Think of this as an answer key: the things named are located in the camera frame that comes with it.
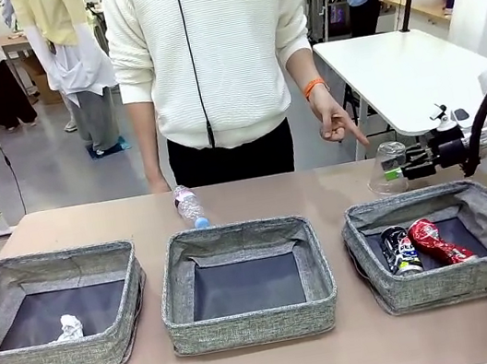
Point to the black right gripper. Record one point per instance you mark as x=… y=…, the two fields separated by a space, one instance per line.
x=449 y=153

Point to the clear plastic cup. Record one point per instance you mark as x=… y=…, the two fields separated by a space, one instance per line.
x=384 y=158

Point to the crushed red soda can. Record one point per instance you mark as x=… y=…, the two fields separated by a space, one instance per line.
x=438 y=243

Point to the crushed dark blue soda can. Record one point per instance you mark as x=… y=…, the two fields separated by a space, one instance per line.
x=398 y=252

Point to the white paper ball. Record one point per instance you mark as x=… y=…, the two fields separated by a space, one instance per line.
x=69 y=328

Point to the clear bottle with blue cap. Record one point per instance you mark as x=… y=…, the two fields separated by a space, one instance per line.
x=187 y=205

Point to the person's left forearm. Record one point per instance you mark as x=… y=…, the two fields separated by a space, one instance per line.
x=302 y=69

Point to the person's right forearm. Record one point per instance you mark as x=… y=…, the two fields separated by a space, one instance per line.
x=148 y=142

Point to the person's left hand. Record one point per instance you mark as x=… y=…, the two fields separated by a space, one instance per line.
x=331 y=118

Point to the person's right hand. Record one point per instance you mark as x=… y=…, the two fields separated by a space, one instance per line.
x=159 y=187

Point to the large white table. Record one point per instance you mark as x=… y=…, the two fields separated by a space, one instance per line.
x=393 y=73

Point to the brown cardboard box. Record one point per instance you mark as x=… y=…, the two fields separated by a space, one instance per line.
x=42 y=82

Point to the grey fabric basket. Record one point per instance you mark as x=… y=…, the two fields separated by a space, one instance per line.
x=249 y=328
x=452 y=285
x=44 y=360

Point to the orange wrist band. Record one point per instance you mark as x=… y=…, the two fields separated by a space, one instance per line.
x=314 y=87

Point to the wooden background table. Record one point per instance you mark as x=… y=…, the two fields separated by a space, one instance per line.
x=415 y=6

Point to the blue floor mat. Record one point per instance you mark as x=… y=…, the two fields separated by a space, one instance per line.
x=118 y=146

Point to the bystander in yellow top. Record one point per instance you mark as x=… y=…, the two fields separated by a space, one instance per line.
x=60 y=35

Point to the person in white sweater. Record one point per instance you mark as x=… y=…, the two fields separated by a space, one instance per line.
x=222 y=54

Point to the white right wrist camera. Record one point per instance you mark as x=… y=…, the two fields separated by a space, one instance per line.
x=446 y=120

